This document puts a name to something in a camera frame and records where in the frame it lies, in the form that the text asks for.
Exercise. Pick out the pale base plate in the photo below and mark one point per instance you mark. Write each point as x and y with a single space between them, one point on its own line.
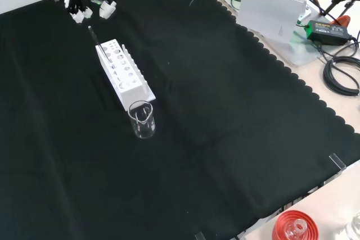
298 54

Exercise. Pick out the black bench cloth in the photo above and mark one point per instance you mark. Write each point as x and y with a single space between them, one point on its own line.
225 110

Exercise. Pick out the white test tube rack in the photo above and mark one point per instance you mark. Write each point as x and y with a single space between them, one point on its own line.
132 94

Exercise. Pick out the pale board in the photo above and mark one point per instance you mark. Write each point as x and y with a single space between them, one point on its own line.
267 12

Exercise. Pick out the clear glass flask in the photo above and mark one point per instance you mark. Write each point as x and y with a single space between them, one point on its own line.
296 230

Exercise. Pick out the black power adapter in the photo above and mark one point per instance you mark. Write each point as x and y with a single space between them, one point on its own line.
329 33

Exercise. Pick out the clear glass beaker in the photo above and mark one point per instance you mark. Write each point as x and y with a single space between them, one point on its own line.
140 130

